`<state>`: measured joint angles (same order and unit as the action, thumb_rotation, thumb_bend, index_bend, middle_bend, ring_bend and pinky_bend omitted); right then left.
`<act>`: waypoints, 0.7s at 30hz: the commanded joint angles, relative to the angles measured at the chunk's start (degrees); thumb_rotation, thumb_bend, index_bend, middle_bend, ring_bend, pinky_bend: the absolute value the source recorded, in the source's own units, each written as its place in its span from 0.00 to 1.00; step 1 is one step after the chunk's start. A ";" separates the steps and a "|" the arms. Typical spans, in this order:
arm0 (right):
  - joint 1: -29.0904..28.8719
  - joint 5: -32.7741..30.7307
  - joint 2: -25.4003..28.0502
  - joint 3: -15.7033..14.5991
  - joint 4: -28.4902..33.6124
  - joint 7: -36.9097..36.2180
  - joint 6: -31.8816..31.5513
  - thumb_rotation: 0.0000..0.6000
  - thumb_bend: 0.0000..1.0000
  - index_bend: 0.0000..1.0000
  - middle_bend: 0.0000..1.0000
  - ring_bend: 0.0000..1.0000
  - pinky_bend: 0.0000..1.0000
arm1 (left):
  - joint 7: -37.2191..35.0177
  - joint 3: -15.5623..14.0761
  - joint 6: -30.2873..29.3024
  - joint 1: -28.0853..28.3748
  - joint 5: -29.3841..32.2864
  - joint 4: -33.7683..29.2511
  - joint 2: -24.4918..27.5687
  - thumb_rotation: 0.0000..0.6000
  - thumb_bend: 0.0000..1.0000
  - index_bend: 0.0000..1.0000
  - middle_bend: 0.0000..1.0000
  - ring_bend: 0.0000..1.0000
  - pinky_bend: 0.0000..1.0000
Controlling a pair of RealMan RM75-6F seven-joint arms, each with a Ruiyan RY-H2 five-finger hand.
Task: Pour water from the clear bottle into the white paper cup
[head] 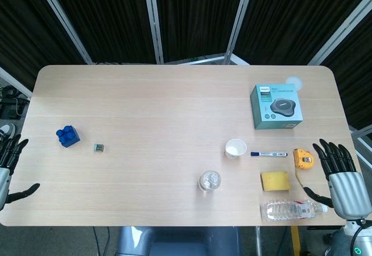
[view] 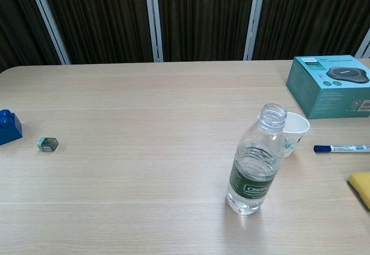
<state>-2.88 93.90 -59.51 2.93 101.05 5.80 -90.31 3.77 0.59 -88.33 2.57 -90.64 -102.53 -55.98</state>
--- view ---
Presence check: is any clear green-label water bottle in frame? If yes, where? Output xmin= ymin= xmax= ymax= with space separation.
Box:
xmin=226 ymin=103 xmax=288 ymax=216

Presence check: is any white flower-print paper cup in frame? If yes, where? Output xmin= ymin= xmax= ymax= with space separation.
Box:
xmin=282 ymin=112 xmax=310 ymax=158

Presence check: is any dark pleated curtain panel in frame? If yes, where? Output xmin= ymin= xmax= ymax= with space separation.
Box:
xmin=157 ymin=0 xmax=257 ymax=62
xmin=253 ymin=0 xmax=370 ymax=61
xmin=39 ymin=0 xmax=154 ymax=64
xmin=0 ymin=0 xmax=62 ymax=73

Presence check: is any teal speaker product box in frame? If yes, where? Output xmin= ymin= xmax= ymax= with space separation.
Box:
xmin=286 ymin=54 xmax=370 ymax=119

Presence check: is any small green pencil sharpener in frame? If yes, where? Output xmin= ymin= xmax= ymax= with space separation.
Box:
xmin=36 ymin=136 xmax=60 ymax=153

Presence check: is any blue-capped whiteboard marker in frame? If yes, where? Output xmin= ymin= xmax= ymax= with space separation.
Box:
xmin=313 ymin=144 xmax=370 ymax=154

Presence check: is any blue toy building brick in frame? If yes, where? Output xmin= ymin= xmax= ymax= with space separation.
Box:
xmin=0 ymin=109 xmax=23 ymax=146

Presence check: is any yellow sponge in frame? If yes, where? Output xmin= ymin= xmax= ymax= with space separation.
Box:
xmin=347 ymin=172 xmax=370 ymax=211

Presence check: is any white partition frame post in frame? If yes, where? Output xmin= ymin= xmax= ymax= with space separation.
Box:
xmin=143 ymin=0 xmax=165 ymax=62
xmin=25 ymin=0 xmax=72 ymax=65
xmin=354 ymin=28 xmax=370 ymax=59
xmin=243 ymin=0 xmax=267 ymax=61

